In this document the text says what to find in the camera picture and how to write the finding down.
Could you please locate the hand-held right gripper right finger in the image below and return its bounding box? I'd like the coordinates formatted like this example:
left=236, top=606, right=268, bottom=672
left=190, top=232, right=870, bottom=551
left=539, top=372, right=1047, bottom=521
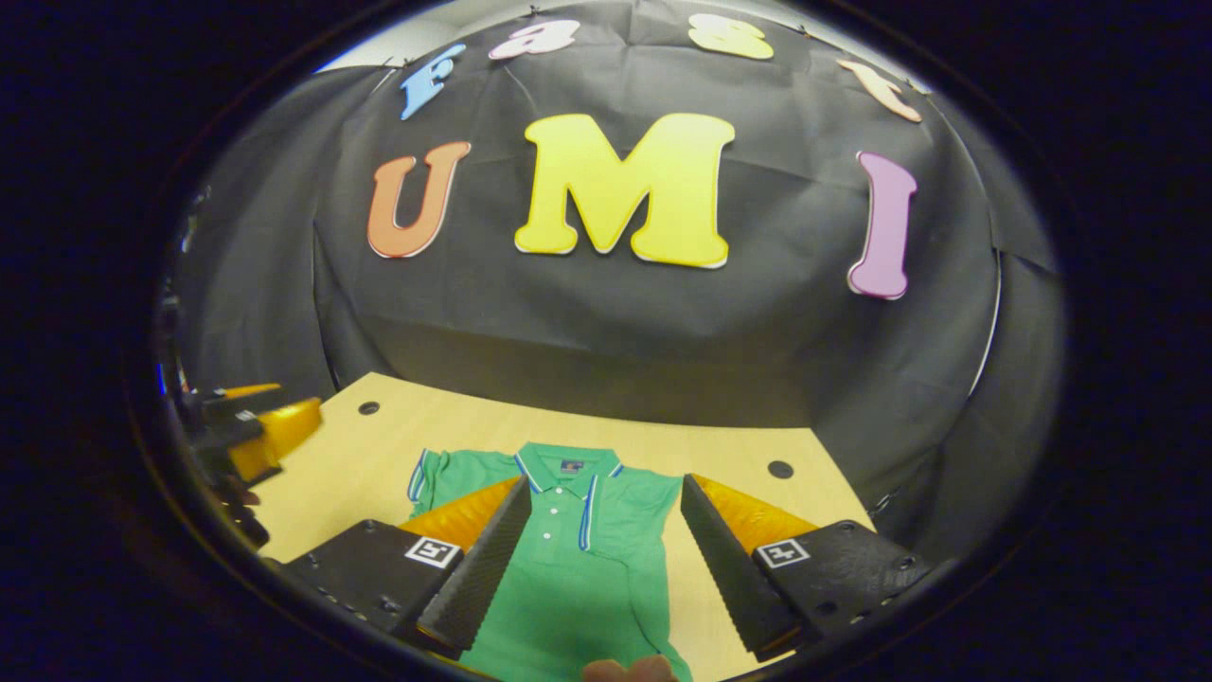
left=680, top=474, right=934, bottom=664

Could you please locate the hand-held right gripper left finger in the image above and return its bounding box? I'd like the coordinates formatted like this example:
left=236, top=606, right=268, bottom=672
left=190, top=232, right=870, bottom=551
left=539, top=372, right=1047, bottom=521
left=284, top=476, right=533, bottom=662

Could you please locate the green T-shirt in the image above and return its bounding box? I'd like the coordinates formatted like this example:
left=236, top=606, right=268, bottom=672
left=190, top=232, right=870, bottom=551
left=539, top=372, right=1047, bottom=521
left=407, top=441, right=692, bottom=682

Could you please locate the black backdrop cloth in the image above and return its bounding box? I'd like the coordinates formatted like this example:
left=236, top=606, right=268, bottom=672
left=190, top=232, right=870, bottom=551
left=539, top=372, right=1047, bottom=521
left=170, top=0, right=1066, bottom=569

